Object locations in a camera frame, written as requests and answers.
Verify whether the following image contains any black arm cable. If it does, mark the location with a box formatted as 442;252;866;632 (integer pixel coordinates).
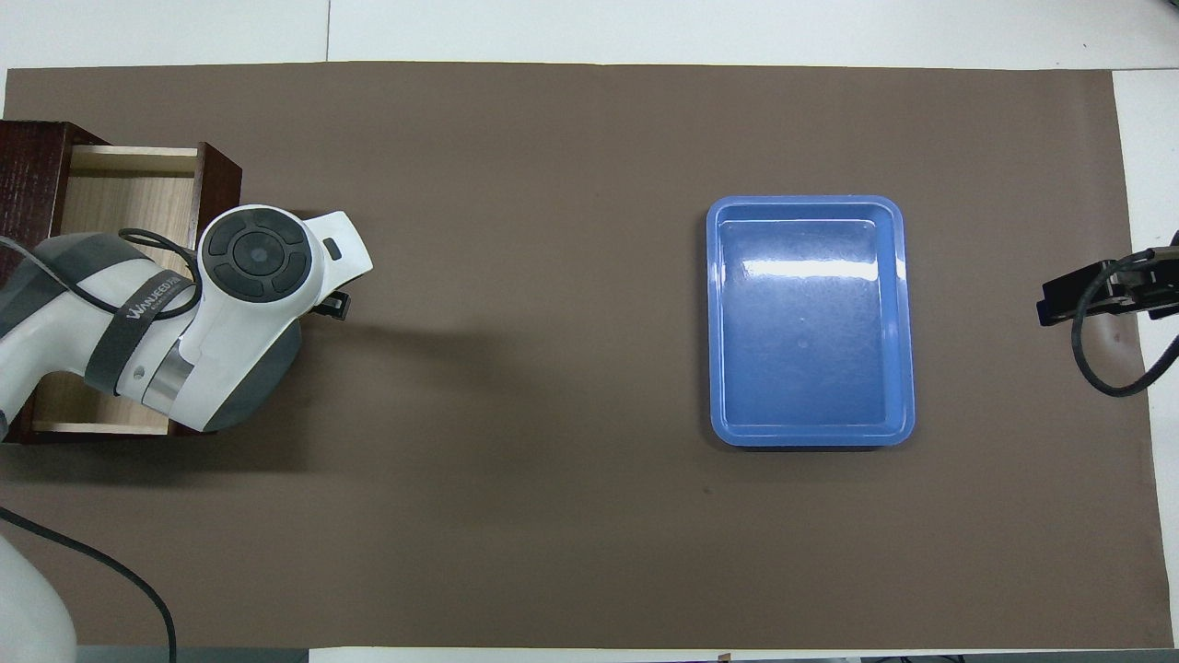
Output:
1071;247;1179;399
0;228;199;663

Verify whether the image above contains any wooden drawer with white handle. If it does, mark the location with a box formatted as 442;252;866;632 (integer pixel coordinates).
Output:
32;141;243;445

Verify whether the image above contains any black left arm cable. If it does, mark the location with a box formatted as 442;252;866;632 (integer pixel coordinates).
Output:
0;228;199;663

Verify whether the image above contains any blue plastic tray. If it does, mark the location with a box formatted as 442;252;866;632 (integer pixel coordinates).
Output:
706;194;916;448

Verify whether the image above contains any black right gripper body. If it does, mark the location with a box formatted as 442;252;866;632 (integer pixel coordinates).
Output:
1101;230;1179;321

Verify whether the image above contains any brown table mat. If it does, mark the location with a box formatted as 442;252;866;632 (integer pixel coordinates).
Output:
0;62;1175;650

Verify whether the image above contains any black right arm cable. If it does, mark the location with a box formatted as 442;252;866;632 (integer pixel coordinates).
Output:
1071;247;1179;399

